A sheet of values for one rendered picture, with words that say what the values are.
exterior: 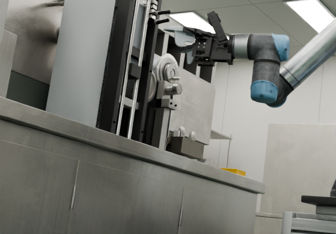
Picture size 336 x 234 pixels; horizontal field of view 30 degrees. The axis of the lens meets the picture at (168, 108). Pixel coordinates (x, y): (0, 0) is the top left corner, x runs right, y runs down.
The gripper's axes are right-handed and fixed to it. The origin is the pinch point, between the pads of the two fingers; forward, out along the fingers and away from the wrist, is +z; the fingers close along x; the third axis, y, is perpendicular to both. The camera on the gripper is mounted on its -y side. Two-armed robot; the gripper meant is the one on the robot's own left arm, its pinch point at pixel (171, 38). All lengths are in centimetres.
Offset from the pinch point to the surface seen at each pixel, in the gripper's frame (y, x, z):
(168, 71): -6.9, 40.3, 14.5
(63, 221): 61, -23, 9
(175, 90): 1.7, 37.3, 9.6
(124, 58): 6.4, 1.2, 14.3
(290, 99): -178, 499, 43
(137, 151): 37.7, -6.5, 1.0
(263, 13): -207, 356, 55
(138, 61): 3.5, 9.9, 13.5
